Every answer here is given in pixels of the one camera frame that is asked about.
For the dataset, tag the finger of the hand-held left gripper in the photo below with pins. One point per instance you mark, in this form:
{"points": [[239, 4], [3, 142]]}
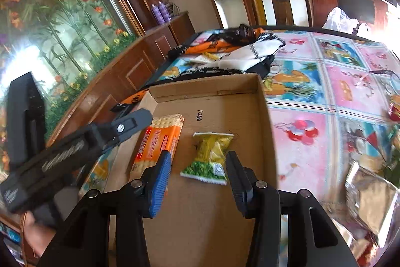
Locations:
{"points": [[134, 121]]}

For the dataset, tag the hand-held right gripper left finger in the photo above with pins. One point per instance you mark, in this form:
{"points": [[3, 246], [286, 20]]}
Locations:
{"points": [[161, 182]]}

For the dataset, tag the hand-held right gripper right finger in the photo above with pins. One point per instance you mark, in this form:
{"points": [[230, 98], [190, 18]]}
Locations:
{"points": [[235, 181]]}

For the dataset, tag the orange cracker packet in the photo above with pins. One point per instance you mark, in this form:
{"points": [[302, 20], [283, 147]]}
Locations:
{"points": [[156, 138]]}

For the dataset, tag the green pea snack packet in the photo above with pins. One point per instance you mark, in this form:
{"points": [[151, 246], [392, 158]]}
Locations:
{"points": [[209, 157]]}

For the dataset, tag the shallow cardboard box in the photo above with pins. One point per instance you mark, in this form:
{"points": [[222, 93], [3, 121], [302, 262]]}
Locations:
{"points": [[203, 223]]}

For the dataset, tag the silver foil snack packet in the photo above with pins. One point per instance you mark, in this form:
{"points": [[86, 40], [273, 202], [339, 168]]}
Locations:
{"points": [[372, 207]]}

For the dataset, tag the person's left forearm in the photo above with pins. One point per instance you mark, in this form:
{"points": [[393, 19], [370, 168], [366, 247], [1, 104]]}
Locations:
{"points": [[36, 235]]}

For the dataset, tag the low wooden cabinet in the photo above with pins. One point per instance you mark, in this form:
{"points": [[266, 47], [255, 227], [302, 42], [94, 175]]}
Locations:
{"points": [[125, 76]]}

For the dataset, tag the flower glass panel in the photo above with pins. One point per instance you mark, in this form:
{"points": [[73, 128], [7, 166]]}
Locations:
{"points": [[62, 20]]}

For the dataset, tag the orange black white scarf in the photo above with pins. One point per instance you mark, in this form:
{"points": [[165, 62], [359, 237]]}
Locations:
{"points": [[250, 54]]}

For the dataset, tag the pile of mixed snack packets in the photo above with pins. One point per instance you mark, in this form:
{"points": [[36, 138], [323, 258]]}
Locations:
{"points": [[392, 157]]}

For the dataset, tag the red snack packet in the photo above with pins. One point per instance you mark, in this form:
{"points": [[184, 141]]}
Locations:
{"points": [[394, 109]]}

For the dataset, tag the black framed glasses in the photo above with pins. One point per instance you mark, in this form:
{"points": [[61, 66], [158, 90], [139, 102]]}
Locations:
{"points": [[379, 72]]}

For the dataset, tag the white plastic bag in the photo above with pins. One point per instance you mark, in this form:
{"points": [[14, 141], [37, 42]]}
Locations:
{"points": [[364, 28], [339, 20]]}

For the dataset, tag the wooden television wall unit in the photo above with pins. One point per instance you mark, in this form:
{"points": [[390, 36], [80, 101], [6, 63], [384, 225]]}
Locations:
{"points": [[322, 1]]}

